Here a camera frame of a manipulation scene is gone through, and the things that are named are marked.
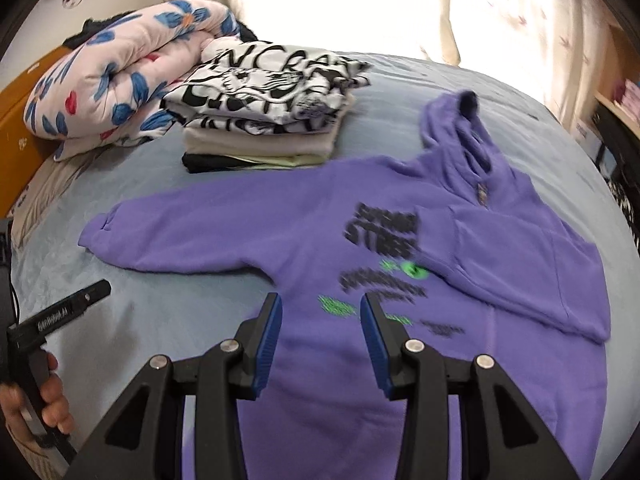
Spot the floral quilt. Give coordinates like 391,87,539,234
25,1,243,162

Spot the white cardboard box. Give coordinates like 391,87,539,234
574,119,602,162

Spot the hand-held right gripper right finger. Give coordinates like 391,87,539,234
360,292,581,480

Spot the person's left hand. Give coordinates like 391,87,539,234
0,352,76,443

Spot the black fuzzy garment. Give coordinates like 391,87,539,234
65,15,131,48

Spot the wooden shelf desk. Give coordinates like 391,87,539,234
595,25,640,131

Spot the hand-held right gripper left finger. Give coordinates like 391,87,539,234
62,292,283,480

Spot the black folded garment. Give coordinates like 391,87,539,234
182,152,251,175

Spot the orange wooden headboard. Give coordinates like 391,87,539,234
0,45,71,216

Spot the purple printed hoodie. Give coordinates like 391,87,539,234
77,91,612,480

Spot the black and white printed garment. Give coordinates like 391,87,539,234
160,40,373,137

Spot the beige pillow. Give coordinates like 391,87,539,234
10,157,91,251

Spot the blue-grey bed blanket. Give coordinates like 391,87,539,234
10,50,636,480

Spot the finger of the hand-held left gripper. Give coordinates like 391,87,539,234
75,280,112,311

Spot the black and white patterned cloth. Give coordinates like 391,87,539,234
607,175,640,253

